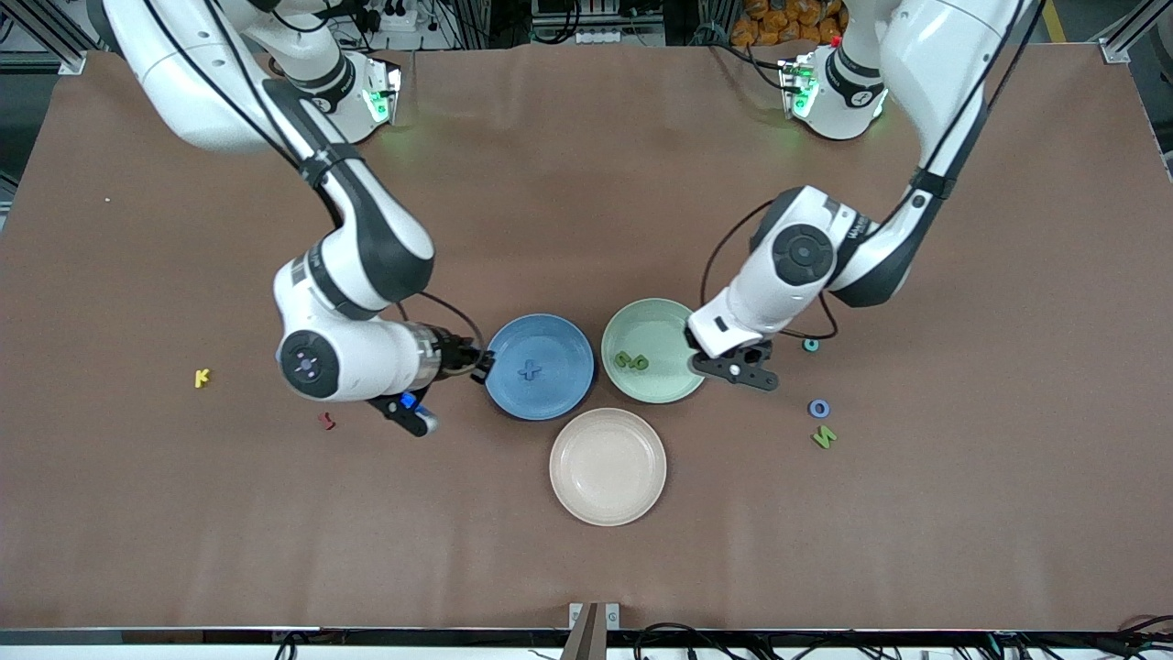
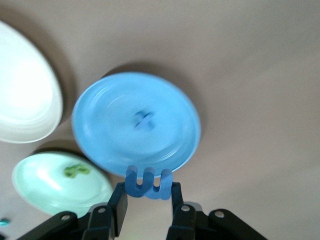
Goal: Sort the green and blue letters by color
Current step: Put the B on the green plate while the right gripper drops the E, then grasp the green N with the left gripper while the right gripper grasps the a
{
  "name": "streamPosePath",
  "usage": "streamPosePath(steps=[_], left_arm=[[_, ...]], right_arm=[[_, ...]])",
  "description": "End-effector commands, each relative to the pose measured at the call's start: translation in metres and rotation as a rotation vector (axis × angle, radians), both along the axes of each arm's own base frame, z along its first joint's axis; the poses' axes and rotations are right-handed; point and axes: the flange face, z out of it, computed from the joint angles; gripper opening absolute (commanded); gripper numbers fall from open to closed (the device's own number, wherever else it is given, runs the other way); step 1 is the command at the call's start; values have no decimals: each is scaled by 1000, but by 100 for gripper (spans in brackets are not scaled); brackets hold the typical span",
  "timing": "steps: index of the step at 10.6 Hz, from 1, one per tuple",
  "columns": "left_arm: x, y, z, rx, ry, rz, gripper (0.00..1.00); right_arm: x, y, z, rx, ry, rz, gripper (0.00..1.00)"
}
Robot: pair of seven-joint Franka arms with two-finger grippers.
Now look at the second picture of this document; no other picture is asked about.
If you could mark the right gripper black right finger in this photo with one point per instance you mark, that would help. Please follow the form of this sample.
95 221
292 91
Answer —
185 222

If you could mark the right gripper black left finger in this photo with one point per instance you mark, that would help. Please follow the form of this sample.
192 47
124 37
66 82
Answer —
100 225

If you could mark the blue letter m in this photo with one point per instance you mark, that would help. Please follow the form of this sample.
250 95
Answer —
147 193

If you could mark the green letter P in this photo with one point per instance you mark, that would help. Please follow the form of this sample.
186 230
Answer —
83 169

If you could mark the green letter B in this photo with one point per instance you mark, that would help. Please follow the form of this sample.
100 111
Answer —
69 172

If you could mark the blue letter x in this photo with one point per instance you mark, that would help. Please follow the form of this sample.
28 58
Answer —
144 120

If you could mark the light green round plate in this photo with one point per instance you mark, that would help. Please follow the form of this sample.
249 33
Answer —
37 180

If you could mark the teal letter c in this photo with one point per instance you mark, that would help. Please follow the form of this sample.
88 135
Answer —
3 222

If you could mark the blue round plate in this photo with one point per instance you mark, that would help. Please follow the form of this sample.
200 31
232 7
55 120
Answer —
112 112

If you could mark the brown table cover sheet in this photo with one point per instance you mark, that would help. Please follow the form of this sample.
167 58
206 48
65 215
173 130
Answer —
225 75

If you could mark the pale beige round plate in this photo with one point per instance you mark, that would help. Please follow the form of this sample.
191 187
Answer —
25 87

